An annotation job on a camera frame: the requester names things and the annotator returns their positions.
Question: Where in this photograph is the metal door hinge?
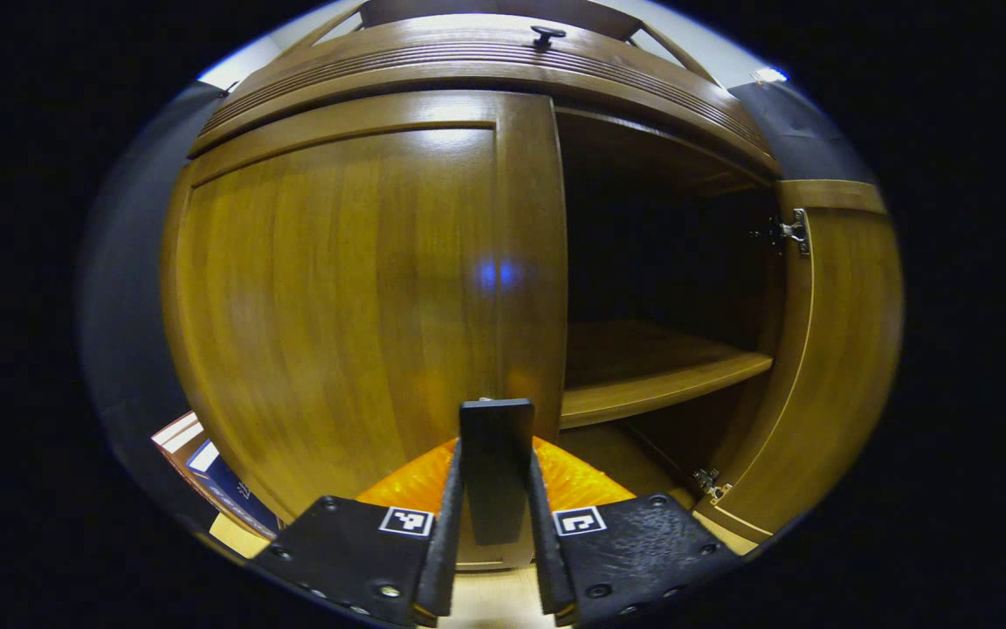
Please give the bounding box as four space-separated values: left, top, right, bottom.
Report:
752 208 811 257
692 468 733 501

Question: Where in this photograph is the wooden shoe cabinet door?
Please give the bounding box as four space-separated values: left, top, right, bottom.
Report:
161 90 570 573
693 179 906 547

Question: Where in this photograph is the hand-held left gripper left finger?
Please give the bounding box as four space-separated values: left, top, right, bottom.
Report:
250 437 466 628

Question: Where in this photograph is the wooden inner cabinet shelf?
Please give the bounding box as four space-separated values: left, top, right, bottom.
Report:
560 319 775 429

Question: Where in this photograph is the wooden double-door shoe cabinet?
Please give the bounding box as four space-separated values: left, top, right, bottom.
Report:
161 0 906 573

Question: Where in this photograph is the wooden cabinet drawer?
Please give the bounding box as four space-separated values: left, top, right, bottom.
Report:
187 13 783 176

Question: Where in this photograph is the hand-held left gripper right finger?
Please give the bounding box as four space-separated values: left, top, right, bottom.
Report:
525 435 744 628

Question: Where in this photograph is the dark blue book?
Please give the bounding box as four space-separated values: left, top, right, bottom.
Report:
187 439 281 538

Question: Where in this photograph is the red and white book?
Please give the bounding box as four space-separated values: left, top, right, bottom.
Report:
152 411 224 486

